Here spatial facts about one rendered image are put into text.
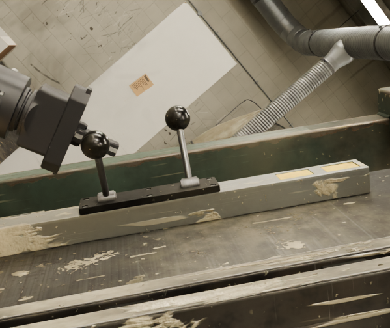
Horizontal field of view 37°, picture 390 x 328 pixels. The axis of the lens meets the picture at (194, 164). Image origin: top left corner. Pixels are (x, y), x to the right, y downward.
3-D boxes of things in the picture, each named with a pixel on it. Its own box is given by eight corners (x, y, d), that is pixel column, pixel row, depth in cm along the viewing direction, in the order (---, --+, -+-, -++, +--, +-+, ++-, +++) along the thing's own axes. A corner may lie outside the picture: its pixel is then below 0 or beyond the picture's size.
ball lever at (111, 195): (94, 196, 85) (77, 126, 76) (120, 192, 86) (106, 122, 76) (96, 216, 82) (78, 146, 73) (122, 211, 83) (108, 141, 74)
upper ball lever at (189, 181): (178, 197, 86) (163, 112, 89) (203, 192, 86) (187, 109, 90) (178, 191, 82) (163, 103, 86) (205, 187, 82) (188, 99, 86)
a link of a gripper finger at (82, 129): (117, 152, 78) (73, 134, 77) (116, 147, 81) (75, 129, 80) (122, 141, 78) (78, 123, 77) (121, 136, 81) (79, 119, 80)
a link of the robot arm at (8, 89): (94, 85, 82) (12, 49, 80) (92, 93, 73) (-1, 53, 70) (60, 165, 84) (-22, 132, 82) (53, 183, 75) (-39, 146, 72)
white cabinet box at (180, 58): (-9, 170, 484) (178, 6, 474) (41, 220, 497) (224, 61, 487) (-28, 189, 425) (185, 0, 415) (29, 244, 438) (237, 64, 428)
